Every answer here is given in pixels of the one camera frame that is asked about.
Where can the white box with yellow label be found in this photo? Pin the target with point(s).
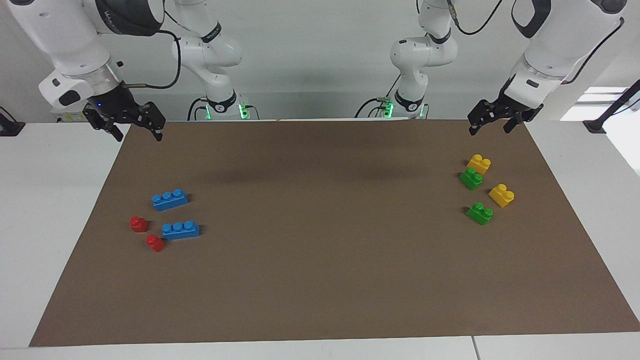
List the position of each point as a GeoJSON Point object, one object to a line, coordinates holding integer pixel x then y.
{"type": "Point", "coordinates": [67, 117]}

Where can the small red toy brick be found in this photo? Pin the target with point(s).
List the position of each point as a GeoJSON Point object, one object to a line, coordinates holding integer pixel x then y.
{"type": "Point", "coordinates": [155, 244]}
{"type": "Point", "coordinates": [138, 225]}

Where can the black angled camera stand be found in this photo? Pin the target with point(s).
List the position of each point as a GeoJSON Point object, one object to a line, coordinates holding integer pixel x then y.
{"type": "Point", "coordinates": [595, 125]}

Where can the black clamp stand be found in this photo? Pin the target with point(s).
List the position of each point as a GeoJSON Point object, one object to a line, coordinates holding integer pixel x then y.
{"type": "Point", "coordinates": [10, 129]}

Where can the green two-stud toy brick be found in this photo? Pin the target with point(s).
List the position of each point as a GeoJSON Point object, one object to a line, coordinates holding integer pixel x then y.
{"type": "Point", "coordinates": [480, 215]}
{"type": "Point", "coordinates": [470, 180]}

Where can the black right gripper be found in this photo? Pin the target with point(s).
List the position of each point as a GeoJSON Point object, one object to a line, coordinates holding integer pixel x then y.
{"type": "Point", "coordinates": [120, 107]}

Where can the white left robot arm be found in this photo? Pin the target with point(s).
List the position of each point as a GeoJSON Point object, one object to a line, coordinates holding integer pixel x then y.
{"type": "Point", "coordinates": [560, 45]}

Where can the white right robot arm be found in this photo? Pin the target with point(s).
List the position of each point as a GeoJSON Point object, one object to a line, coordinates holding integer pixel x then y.
{"type": "Point", "coordinates": [60, 35]}

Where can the blue three-stud toy brick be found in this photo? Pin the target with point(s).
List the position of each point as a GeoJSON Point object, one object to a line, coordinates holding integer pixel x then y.
{"type": "Point", "coordinates": [170, 201]}
{"type": "Point", "coordinates": [180, 231]}

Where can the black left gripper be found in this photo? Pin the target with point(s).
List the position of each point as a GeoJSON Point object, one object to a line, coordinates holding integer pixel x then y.
{"type": "Point", "coordinates": [510, 105]}

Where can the yellow two-stud toy brick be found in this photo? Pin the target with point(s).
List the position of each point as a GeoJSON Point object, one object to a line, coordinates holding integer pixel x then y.
{"type": "Point", "coordinates": [501, 196]}
{"type": "Point", "coordinates": [479, 165]}

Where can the brown table mat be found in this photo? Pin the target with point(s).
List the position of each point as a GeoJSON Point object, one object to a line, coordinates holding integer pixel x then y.
{"type": "Point", "coordinates": [325, 275]}

